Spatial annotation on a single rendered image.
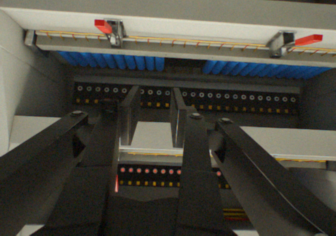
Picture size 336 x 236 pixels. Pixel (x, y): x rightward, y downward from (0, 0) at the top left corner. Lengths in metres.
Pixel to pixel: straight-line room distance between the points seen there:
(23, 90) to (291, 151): 0.47
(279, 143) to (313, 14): 0.21
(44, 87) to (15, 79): 0.08
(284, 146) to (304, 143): 0.04
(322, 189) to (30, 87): 0.64
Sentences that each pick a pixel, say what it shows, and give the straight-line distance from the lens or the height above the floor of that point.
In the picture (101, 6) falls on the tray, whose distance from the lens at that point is 0.34.
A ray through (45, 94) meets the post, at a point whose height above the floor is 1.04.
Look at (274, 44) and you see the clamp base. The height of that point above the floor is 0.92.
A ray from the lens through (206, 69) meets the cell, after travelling 0.43.
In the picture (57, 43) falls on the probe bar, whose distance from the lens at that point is 0.39.
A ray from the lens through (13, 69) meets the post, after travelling 0.40.
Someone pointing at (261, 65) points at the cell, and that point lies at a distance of 0.44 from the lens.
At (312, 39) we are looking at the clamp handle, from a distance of 0.31.
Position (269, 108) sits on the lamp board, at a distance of 0.53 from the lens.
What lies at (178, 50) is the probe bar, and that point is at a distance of 0.35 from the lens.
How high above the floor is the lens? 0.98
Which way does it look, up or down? 10 degrees up
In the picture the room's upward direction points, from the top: 177 degrees counter-clockwise
